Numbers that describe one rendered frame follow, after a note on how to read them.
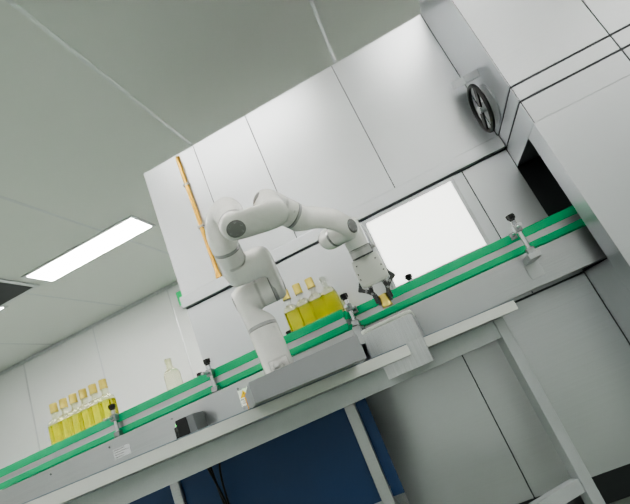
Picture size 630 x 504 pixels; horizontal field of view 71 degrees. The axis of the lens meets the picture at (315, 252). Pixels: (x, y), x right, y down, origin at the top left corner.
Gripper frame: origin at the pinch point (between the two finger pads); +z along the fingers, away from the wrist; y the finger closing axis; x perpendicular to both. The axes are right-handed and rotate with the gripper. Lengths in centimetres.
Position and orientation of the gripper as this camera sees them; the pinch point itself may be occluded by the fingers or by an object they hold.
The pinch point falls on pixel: (383, 296)
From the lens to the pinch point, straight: 149.7
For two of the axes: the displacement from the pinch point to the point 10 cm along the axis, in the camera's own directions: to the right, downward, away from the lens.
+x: -1.7, 0.3, -9.9
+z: 4.4, 9.0, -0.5
